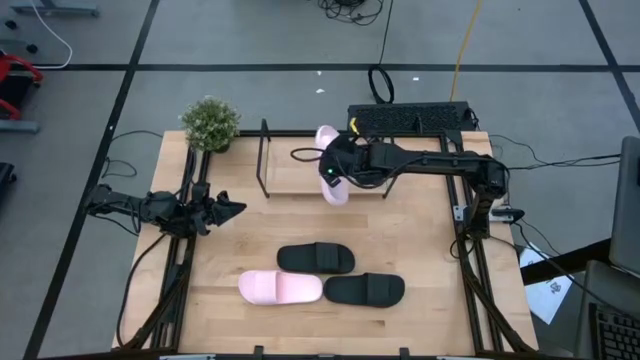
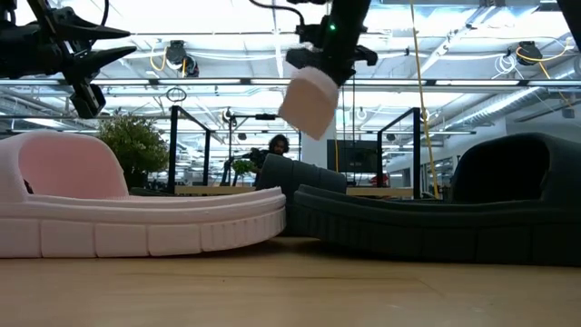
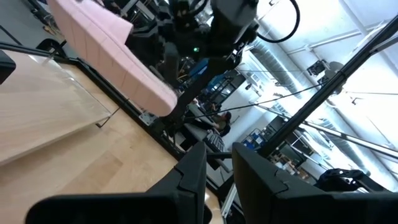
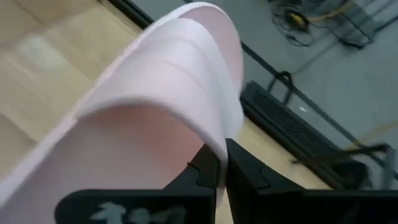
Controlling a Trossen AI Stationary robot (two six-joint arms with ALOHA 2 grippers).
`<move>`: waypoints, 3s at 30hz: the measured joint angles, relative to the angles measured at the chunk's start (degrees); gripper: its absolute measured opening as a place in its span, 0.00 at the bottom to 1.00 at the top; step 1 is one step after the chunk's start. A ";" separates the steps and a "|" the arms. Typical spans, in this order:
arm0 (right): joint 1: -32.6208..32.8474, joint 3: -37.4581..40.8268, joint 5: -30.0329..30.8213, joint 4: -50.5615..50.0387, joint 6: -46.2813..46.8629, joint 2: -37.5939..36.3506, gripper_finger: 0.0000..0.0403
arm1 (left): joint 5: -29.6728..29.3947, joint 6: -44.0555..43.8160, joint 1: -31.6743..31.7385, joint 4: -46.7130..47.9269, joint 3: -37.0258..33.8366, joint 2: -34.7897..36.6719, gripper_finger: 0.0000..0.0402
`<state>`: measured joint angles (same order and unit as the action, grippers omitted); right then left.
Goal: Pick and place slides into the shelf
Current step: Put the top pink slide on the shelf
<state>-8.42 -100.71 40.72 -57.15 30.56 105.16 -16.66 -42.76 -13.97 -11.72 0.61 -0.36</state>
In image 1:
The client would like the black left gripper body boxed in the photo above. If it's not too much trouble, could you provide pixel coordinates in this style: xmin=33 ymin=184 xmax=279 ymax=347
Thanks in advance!
xmin=189 ymin=181 xmax=225 ymax=237

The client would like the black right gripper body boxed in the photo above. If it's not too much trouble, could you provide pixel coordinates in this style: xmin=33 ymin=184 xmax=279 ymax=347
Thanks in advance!
xmin=318 ymin=133 xmax=374 ymax=190

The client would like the pink slide sandal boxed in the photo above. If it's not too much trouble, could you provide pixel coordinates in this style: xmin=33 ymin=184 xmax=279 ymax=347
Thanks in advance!
xmin=237 ymin=269 xmax=324 ymax=306
xmin=313 ymin=124 xmax=351 ymax=207

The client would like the black slide sandal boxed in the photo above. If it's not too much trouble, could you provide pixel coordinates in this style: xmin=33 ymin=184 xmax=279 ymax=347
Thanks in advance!
xmin=323 ymin=272 xmax=406 ymax=309
xmin=276 ymin=241 xmax=357 ymax=275

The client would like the black perforated computer case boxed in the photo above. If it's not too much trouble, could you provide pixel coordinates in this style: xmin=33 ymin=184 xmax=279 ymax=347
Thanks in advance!
xmin=347 ymin=101 xmax=476 ymax=135

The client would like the small green potted plant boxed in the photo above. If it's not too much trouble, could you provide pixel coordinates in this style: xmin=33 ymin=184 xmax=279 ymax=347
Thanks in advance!
xmin=178 ymin=95 xmax=242 ymax=154

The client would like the black webcam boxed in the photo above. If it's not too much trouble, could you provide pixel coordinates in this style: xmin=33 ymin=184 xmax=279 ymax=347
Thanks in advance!
xmin=489 ymin=207 xmax=526 ymax=224

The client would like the grey furniture foot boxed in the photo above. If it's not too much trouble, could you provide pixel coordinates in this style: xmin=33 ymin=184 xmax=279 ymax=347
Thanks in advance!
xmin=0 ymin=119 xmax=40 ymax=134

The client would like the black desk beam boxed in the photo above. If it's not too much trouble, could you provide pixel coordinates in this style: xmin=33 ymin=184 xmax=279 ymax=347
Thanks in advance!
xmin=519 ymin=238 xmax=612 ymax=286

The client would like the white paper sheet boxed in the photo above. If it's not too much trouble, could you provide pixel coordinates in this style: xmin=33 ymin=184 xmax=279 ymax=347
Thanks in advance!
xmin=518 ymin=243 xmax=574 ymax=325

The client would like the red and black cart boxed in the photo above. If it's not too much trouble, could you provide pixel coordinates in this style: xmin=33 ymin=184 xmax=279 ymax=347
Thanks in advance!
xmin=0 ymin=49 xmax=45 ymax=121

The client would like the grey furniture base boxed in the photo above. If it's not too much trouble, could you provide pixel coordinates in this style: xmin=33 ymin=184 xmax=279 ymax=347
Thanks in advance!
xmin=9 ymin=0 xmax=100 ymax=18

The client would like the grey monitor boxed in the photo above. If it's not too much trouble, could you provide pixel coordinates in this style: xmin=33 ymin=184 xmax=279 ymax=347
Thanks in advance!
xmin=608 ymin=135 xmax=640 ymax=279

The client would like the grey desk surface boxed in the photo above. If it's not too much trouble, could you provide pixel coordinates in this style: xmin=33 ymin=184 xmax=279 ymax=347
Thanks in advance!
xmin=572 ymin=259 xmax=640 ymax=360

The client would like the black keyboard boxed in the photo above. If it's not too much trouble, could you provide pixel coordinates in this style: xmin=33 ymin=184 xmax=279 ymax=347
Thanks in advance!
xmin=589 ymin=302 xmax=640 ymax=360

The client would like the wooden shelf with black frame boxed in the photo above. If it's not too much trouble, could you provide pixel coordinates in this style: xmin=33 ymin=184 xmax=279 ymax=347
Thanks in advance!
xmin=255 ymin=118 xmax=400 ymax=201

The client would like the coiled black floor cable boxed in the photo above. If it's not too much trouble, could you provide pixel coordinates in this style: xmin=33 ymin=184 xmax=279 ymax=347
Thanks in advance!
xmin=367 ymin=0 xmax=396 ymax=105

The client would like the black aluminium rig frame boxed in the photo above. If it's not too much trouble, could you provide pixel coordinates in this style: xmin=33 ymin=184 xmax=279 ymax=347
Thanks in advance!
xmin=112 ymin=129 xmax=539 ymax=360

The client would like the tangled black cable bundle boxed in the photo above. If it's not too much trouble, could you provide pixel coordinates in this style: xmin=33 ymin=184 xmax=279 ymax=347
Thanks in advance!
xmin=317 ymin=0 xmax=386 ymax=26

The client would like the black rig power cable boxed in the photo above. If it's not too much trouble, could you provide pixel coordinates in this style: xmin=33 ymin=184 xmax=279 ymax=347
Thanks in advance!
xmin=115 ymin=233 xmax=167 ymax=349

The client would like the yellow floor cable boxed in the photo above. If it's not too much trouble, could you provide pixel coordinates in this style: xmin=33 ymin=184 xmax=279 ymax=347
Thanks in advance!
xmin=448 ymin=0 xmax=485 ymax=103

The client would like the white floor cable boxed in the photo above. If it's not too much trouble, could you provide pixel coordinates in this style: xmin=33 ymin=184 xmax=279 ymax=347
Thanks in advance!
xmin=29 ymin=0 xmax=74 ymax=70

